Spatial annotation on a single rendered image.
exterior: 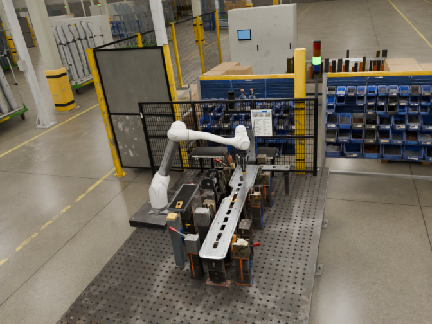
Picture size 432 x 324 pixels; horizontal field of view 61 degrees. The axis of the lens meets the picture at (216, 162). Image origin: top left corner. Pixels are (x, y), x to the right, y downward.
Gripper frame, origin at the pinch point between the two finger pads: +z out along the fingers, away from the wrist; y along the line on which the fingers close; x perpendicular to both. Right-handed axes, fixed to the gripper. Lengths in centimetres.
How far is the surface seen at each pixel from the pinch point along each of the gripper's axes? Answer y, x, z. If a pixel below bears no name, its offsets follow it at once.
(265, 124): 14, 54, -22
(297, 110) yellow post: 46, 57, -35
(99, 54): -228, 164, -86
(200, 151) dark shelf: -55, 41, 3
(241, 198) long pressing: 6.0, -43.5, 6.0
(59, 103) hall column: -589, 484, 79
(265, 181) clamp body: 21.4, -8.4, 9.3
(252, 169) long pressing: 6.8, 8.8, 6.2
